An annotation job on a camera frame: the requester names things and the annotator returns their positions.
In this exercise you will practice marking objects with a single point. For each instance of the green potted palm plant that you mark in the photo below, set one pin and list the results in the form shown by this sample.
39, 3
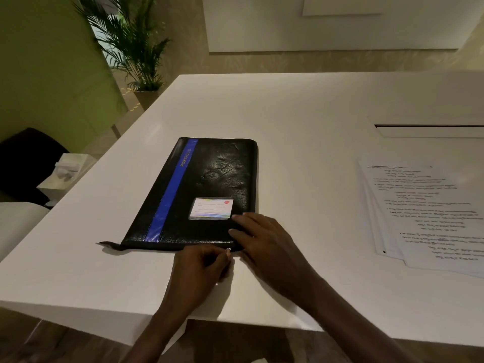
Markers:
132, 45

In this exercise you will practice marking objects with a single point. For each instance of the black chair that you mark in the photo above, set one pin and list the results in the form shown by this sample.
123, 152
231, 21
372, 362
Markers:
26, 162

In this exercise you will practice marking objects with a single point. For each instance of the white seat cushion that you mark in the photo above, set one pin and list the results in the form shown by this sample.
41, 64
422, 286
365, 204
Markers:
17, 226

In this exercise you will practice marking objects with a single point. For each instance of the person's left thumb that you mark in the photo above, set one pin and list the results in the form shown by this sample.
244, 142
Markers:
224, 262

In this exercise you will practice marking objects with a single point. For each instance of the person's left hand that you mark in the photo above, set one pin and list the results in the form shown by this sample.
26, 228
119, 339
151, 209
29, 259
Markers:
193, 275

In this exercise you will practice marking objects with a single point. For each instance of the beige plant pot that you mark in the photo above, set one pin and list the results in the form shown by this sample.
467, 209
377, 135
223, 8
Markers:
146, 98

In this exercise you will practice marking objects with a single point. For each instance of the black blue-striped zip folder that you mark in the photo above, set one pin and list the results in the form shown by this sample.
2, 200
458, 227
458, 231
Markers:
211, 173

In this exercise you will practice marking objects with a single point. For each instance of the white punched paper sheet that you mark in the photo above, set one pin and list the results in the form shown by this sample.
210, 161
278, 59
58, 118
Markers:
372, 223

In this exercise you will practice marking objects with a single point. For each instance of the person's right hand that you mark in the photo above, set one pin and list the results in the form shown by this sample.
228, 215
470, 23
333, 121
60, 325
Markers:
276, 257

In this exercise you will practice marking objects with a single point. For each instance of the green partition panel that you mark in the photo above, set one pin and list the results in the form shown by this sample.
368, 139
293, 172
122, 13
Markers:
49, 71

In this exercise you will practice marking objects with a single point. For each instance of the white printed paper sheet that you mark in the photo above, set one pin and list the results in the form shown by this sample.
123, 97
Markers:
427, 215

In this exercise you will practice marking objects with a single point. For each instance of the white wall board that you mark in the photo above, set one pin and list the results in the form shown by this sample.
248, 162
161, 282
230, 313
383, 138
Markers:
332, 30

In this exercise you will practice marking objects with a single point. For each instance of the white tissue box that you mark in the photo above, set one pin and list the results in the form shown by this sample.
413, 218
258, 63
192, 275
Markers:
66, 177

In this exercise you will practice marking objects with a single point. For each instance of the person's right forearm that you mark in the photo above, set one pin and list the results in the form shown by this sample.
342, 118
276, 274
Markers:
355, 328

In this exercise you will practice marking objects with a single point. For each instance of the person's left forearm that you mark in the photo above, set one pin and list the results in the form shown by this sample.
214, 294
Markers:
158, 336

